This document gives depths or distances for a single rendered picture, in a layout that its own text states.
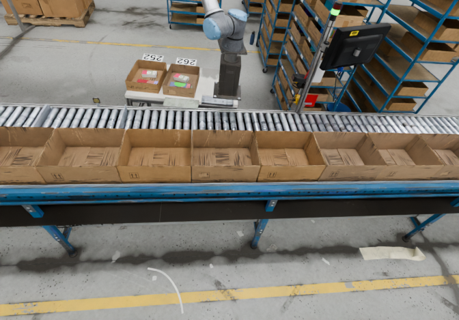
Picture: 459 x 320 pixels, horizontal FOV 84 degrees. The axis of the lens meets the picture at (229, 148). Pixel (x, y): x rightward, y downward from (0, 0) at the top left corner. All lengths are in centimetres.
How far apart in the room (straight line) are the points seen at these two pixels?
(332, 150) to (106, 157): 152
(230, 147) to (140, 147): 59
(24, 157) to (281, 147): 160
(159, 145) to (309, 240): 157
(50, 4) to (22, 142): 406
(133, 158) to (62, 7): 436
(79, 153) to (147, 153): 41
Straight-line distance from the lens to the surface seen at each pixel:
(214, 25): 198
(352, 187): 178
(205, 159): 166
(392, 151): 224
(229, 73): 228
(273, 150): 180
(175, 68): 269
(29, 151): 198
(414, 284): 285
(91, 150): 183
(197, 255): 230
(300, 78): 224
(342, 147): 201
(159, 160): 168
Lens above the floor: 216
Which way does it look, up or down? 47 degrees down
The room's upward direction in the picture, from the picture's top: 8 degrees clockwise
